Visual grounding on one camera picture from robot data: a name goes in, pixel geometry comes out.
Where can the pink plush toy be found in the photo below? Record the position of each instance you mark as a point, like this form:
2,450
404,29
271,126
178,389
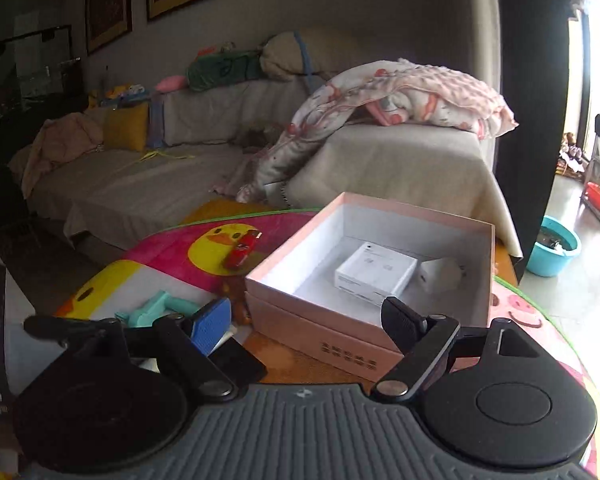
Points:
172,83

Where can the pink floral blanket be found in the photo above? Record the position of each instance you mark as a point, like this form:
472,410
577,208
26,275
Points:
380,90

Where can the green plush toy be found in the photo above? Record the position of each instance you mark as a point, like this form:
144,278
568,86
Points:
220,71

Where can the small white box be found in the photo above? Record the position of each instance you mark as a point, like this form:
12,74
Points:
375,272

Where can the pink cardboard box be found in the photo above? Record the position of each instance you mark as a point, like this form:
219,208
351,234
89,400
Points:
360,310

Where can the white charger adapter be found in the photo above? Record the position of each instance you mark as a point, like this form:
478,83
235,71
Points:
439,275

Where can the blue plastic basin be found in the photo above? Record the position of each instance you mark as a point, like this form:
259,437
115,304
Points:
550,255

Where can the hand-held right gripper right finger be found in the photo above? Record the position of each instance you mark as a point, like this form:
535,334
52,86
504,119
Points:
399,327

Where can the pink cloth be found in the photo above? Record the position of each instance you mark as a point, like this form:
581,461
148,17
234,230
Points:
62,145

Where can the colourful cartoon mat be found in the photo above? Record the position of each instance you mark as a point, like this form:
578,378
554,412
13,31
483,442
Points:
170,265

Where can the glass tank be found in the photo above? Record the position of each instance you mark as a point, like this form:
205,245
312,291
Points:
30,70

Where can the black plastic object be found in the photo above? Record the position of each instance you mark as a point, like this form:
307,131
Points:
237,362

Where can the beige covered sofa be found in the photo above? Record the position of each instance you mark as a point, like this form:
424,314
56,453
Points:
395,170

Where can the yellow cushion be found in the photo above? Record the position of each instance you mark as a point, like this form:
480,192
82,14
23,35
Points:
126,127

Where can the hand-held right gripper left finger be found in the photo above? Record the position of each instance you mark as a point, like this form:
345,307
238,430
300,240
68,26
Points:
209,326

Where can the dark curtain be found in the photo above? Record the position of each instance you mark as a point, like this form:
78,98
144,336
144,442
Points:
530,110

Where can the red toy car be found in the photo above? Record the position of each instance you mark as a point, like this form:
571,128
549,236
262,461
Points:
241,251

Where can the beige pillow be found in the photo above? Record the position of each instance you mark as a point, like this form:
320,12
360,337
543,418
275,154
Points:
285,57

